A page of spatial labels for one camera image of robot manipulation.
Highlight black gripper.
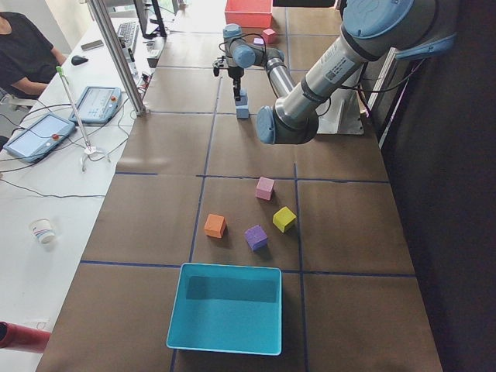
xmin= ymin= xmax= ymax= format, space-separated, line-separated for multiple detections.
xmin=228 ymin=67 xmax=244 ymax=102

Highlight light blue foam block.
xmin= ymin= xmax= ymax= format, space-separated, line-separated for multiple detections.
xmin=236 ymin=105 xmax=250 ymax=119
xmin=234 ymin=88 xmax=248 ymax=106

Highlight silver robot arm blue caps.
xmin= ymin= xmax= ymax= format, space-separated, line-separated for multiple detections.
xmin=212 ymin=23 xmax=295 ymax=104

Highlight purple foam block left side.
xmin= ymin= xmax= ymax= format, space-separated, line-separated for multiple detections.
xmin=253 ymin=37 xmax=265 ymax=46

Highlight purple foam block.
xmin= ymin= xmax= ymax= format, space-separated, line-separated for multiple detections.
xmin=253 ymin=37 xmax=265 ymax=46
xmin=244 ymin=225 xmax=268 ymax=251

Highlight magenta foam block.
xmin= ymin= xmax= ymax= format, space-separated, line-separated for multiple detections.
xmin=262 ymin=28 xmax=277 ymax=44

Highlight pink plastic bin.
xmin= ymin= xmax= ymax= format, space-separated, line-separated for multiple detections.
xmin=224 ymin=0 xmax=273 ymax=29

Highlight pink foam block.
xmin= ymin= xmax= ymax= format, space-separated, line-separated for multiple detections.
xmin=255 ymin=177 xmax=275 ymax=201

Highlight black keyboard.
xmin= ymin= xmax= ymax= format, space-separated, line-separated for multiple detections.
xmin=116 ymin=21 xmax=139 ymax=51

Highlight yellow foam block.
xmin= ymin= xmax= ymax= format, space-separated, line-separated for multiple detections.
xmin=272 ymin=206 xmax=297 ymax=233

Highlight orange foam block right side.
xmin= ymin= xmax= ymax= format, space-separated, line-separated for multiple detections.
xmin=204 ymin=214 xmax=226 ymax=239

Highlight teach pendant tablet far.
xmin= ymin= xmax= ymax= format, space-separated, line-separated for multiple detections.
xmin=76 ymin=86 xmax=122 ymax=126

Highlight teach pendant tablet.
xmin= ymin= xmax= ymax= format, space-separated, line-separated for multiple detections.
xmin=4 ymin=113 xmax=76 ymax=163
xmin=76 ymin=86 xmax=122 ymax=126

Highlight purple foam block right side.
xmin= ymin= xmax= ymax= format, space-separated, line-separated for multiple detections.
xmin=244 ymin=225 xmax=268 ymax=251

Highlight reacher grabber stick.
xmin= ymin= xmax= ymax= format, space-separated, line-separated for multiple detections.
xmin=56 ymin=66 xmax=111 ymax=172

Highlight black computer mouse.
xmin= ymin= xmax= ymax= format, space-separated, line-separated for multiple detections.
xmin=71 ymin=55 xmax=88 ymax=66

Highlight teach pendant tablet near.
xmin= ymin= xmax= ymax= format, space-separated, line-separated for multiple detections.
xmin=4 ymin=113 xmax=76 ymax=163

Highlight person in black shirt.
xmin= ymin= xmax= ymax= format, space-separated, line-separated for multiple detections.
xmin=1 ymin=12 xmax=66 ymax=99

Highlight teal plastic bin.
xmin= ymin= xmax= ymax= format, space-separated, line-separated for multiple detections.
xmin=166 ymin=263 xmax=283 ymax=356

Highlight white paper cup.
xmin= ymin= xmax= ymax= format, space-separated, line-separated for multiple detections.
xmin=29 ymin=219 xmax=56 ymax=244

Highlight red cylinder object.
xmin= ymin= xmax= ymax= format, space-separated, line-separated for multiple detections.
xmin=1 ymin=322 xmax=51 ymax=353

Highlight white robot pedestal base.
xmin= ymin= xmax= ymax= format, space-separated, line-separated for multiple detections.
xmin=315 ymin=46 xmax=398 ymax=136

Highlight aluminium frame post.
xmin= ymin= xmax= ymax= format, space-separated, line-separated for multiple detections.
xmin=88 ymin=0 xmax=146 ymax=117

